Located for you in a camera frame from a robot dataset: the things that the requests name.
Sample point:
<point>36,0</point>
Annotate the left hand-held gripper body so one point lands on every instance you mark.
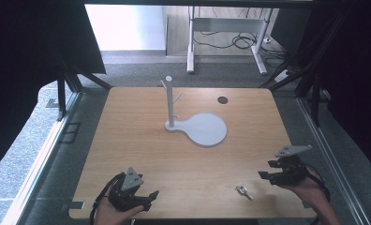
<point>130,181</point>

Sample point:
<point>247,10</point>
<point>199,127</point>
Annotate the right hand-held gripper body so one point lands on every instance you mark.
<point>291,170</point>

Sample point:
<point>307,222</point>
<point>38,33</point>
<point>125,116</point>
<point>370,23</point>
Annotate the person's right hand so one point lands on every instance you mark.
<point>308,192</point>

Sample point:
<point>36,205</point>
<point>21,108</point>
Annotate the person's left hand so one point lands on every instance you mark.
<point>111,214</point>

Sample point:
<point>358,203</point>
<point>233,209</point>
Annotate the small silver key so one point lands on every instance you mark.
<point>244,191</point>

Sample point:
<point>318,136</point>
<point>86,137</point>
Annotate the white branched stand with round base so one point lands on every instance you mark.
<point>202,128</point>

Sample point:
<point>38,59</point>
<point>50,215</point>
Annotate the black round table grommet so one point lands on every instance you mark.
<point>222,100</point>

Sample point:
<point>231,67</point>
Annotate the white power strip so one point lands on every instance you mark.
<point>283,76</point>

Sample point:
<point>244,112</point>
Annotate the black metal stand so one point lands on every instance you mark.
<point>66,84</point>
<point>311,72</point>

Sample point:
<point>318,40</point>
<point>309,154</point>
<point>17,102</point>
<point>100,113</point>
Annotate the black curtain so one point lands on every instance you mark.
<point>352,78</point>
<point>24,62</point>

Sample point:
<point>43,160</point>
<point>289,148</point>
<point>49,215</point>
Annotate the aluminium frame rail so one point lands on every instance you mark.
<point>330,156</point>
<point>40,162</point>

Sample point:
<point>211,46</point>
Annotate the white desk frame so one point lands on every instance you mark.
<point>227,24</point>

